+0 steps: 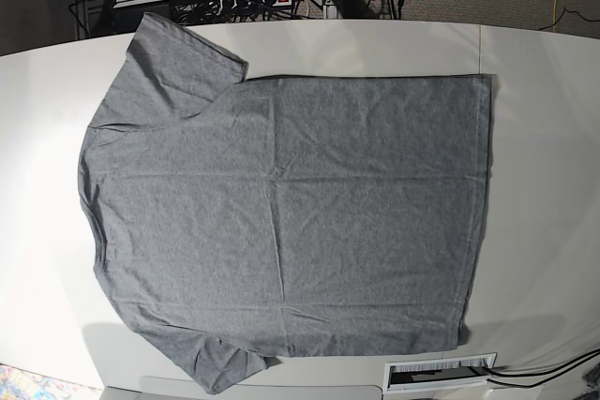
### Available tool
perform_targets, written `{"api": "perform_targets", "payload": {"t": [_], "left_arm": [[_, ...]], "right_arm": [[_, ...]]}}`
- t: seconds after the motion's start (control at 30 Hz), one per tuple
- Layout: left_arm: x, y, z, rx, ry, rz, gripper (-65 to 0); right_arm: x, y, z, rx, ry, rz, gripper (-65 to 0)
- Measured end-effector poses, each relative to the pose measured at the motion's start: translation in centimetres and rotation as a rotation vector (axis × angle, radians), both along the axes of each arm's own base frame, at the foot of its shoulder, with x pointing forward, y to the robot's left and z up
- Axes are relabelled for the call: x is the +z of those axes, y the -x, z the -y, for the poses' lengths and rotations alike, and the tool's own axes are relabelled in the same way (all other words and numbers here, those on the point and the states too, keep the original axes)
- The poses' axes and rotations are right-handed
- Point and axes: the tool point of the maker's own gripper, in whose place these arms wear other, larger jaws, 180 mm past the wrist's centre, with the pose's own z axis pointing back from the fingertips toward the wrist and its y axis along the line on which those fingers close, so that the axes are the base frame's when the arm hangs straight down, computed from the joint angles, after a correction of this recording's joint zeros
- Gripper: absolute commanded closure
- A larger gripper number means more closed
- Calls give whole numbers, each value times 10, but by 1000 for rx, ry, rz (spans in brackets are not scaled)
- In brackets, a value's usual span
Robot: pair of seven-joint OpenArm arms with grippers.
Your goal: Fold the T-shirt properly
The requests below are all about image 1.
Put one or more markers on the grey T-shirt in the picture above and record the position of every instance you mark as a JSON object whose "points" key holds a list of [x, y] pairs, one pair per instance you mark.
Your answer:
{"points": [[238, 220]]}

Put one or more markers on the black power strip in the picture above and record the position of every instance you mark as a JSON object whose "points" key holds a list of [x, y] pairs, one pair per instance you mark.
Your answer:
{"points": [[257, 4]]}

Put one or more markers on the white cable grommet tray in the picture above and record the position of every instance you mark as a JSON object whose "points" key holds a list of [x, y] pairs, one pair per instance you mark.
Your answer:
{"points": [[436, 375]]}

